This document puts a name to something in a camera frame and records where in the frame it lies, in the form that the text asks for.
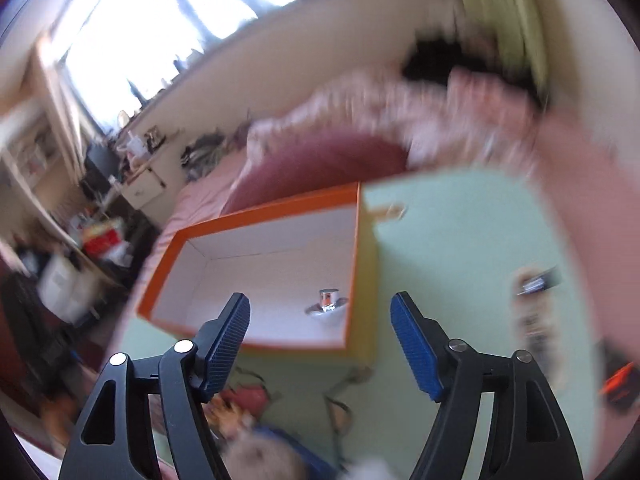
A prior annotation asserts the white knitted pouch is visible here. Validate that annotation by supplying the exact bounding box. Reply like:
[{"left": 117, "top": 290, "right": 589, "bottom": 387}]
[{"left": 222, "top": 434, "right": 308, "bottom": 480}]

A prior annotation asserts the red small pouch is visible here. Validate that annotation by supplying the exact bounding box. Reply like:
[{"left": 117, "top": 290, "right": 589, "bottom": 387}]
[{"left": 219, "top": 384, "right": 271, "bottom": 419}]

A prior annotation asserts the blue tin case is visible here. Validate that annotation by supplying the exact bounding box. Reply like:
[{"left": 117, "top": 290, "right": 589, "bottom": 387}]
[{"left": 254, "top": 425, "right": 338, "bottom": 480}]

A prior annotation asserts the red snack package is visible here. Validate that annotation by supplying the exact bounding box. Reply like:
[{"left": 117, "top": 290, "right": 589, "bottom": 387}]
[{"left": 81, "top": 218, "right": 125, "bottom": 258}]

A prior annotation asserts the small metal cup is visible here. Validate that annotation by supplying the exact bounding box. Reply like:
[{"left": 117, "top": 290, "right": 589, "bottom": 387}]
[{"left": 305, "top": 288, "right": 348, "bottom": 318}]

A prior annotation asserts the white drawer cabinet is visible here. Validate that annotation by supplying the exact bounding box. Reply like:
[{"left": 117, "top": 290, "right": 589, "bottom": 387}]
[{"left": 122, "top": 167, "right": 166, "bottom": 210}]

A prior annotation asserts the orange cardboard box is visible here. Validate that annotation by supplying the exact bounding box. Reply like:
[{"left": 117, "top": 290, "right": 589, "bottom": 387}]
[{"left": 137, "top": 184, "right": 378, "bottom": 365}]

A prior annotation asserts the pink floral quilt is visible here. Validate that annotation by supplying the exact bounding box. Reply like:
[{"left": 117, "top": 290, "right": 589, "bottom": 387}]
[{"left": 241, "top": 66, "right": 540, "bottom": 178}]

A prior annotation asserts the black clothes pile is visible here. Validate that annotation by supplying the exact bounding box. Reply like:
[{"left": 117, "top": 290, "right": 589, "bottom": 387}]
[{"left": 400, "top": 36, "right": 544, "bottom": 108}]

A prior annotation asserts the yellow-green curtain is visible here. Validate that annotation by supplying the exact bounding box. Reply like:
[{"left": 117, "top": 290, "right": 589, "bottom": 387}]
[{"left": 462, "top": 0, "right": 549, "bottom": 93}]

